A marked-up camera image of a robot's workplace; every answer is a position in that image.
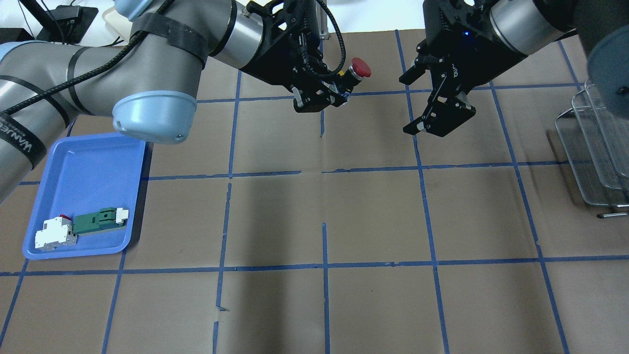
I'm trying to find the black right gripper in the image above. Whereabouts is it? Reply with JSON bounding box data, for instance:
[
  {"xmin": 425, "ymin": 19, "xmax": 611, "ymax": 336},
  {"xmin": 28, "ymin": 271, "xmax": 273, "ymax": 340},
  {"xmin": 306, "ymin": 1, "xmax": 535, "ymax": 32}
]
[{"xmin": 399, "ymin": 0, "xmax": 526, "ymax": 137}]

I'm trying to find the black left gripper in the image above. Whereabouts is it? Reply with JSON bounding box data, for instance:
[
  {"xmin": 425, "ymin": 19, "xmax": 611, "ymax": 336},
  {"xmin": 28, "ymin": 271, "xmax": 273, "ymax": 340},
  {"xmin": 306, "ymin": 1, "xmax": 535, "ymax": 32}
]
[{"xmin": 242, "ymin": 0, "xmax": 352, "ymax": 114}]

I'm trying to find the red emergency stop button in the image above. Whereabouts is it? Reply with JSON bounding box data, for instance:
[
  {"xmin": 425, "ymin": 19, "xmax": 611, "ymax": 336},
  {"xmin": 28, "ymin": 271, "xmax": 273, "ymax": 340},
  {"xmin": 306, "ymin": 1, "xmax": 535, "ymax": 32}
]
[{"xmin": 337, "ymin": 58, "xmax": 372, "ymax": 92}]

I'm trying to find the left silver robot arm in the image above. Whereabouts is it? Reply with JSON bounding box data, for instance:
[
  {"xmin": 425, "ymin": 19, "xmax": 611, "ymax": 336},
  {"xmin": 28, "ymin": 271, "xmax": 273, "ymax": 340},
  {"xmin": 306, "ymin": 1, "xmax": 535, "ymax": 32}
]
[{"xmin": 0, "ymin": 0, "xmax": 371, "ymax": 200}]

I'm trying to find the blue plastic tray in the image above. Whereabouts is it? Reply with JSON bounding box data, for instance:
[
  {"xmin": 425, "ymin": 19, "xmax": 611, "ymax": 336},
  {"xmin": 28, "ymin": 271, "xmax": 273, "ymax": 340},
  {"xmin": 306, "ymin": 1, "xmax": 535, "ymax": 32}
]
[{"xmin": 22, "ymin": 133, "xmax": 148, "ymax": 260}]

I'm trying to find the green terminal block module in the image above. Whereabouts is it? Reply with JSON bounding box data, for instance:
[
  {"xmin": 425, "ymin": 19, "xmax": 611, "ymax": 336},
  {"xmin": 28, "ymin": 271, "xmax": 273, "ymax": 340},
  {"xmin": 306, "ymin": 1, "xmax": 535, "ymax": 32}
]
[{"xmin": 73, "ymin": 207, "xmax": 130, "ymax": 236}]

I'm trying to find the white circuit breaker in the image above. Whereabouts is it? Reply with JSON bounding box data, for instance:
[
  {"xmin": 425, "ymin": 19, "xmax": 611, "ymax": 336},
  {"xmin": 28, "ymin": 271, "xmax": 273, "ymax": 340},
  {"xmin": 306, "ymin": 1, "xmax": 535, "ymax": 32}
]
[{"xmin": 34, "ymin": 215, "xmax": 77, "ymax": 251}]

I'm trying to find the wire mesh shelf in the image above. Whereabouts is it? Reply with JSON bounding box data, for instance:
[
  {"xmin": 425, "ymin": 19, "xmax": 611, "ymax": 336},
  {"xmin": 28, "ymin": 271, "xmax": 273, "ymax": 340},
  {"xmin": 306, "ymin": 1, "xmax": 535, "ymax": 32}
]
[{"xmin": 555, "ymin": 79, "xmax": 629, "ymax": 219}]

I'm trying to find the black box with cables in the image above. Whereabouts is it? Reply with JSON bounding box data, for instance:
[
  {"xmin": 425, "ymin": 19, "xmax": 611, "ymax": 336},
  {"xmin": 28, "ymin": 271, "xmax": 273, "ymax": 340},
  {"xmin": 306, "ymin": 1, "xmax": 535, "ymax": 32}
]
[{"xmin": 18, "ymin": 0, "xmax": 99, "ymax": 45}]

